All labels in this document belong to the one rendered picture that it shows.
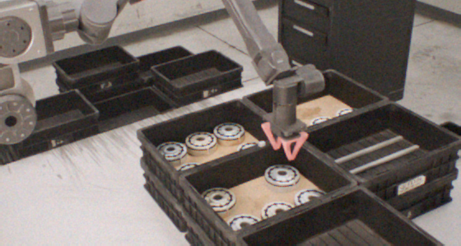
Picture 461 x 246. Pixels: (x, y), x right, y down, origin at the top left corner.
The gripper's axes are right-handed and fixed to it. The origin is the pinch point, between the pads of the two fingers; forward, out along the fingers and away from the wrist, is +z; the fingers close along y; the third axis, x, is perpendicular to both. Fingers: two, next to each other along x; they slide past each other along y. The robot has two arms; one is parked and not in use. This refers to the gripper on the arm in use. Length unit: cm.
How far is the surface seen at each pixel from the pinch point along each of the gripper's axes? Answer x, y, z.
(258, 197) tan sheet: -0.7, 13.0, 22.8
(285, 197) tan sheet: -7.2, 9.1, 22.9
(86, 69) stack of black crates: -7, 200, 52
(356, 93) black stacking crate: -58, 38, 15
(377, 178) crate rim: -25.7, -6.9, 13.4
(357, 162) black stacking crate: -36.6, 12.5, 22.6
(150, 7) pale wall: -105, 337, 71
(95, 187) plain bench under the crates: 34, 62, 35
